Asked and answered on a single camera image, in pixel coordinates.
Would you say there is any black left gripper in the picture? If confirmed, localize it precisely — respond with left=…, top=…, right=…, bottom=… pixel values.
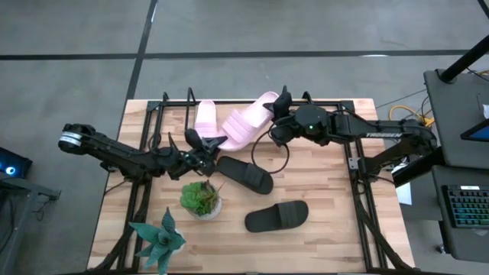
left=192, top=134, right=229, bottom=177

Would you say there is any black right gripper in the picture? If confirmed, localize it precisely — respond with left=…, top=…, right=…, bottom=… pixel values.
left=262, top=101, right=305, bottom=147

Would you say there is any pink rubber slide sandal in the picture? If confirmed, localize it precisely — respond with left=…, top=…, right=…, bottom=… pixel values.
left=219, top=91, right=280, bottom=152
left=194, top=99, right=219, bottom=139

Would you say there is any black rubber slide sandal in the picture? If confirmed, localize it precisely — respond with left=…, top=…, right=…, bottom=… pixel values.
left=244, top=199, right=310, bottom=234
left=215, top=155, right=275, bottom=196

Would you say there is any succulent in triangle-patterned pot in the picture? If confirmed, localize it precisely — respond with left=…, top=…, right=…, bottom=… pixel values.
left=180, top=180, right=224, bottom=222

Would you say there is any teal agave plant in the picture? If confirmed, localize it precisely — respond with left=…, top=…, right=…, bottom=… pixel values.
left=128, top=206, right=188, bottom=275

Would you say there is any white paper sheet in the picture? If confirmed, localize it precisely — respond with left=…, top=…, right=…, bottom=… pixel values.
left=394, top=183, right=414, bottom=206

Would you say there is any grey desk top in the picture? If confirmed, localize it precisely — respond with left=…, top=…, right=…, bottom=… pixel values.
left=423, top=68, right=489, bottom=171

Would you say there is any grey metal stand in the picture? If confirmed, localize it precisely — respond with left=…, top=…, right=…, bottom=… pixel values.
left=0, top=175, right=62, bottom=275

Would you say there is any black desk pole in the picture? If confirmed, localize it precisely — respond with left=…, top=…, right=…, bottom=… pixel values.
left=439, top=34, right=489, bottom=83

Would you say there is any blue-lit black device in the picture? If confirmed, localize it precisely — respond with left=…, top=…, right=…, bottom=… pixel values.
left=0, top=146, right=34, bottom=179

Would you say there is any monitor with blue screen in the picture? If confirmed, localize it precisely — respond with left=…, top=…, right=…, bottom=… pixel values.
left=459, top=118, right=489, bottom=144

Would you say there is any grey keyboard desk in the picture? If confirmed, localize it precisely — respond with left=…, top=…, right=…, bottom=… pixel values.
left=431, top=165, right=489, bottom=265

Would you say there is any black backlit keyboard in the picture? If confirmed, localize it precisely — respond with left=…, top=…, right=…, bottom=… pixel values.
left=442, top=183, right=489, bottom=230

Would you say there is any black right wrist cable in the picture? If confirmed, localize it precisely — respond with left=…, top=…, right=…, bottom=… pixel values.
left=250, top=127, right=291, bottom=176

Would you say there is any yellow cable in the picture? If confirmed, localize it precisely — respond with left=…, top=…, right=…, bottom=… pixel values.
left=388, top=104, right=435, bottom=128

